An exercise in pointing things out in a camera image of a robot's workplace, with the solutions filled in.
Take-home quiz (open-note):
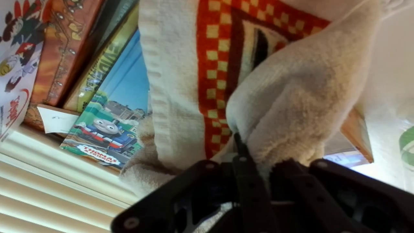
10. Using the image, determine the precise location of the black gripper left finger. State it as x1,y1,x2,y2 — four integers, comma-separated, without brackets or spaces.
110,132,262,233

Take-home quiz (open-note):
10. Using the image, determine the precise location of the small white card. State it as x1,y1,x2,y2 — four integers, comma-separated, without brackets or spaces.
35,102,83,136

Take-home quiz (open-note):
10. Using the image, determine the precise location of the cream towel with red print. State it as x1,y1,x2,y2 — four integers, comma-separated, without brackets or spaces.
116,0,386,200

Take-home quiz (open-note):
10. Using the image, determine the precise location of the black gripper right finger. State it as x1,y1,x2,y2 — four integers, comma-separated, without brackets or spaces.
266,156,414,233

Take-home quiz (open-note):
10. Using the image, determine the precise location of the white Twister game box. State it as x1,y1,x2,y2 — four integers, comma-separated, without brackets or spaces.
0,0,55,141

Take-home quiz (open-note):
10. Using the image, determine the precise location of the orange-brown game box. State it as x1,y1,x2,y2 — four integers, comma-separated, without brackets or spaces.
29,0,108,109

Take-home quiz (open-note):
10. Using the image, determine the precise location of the Thomas train puzzle box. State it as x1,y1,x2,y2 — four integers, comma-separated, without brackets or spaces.
59,28,376,171

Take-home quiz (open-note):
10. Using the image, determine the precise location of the green picture book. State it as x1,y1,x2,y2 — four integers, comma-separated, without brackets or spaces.
64,2,141,114

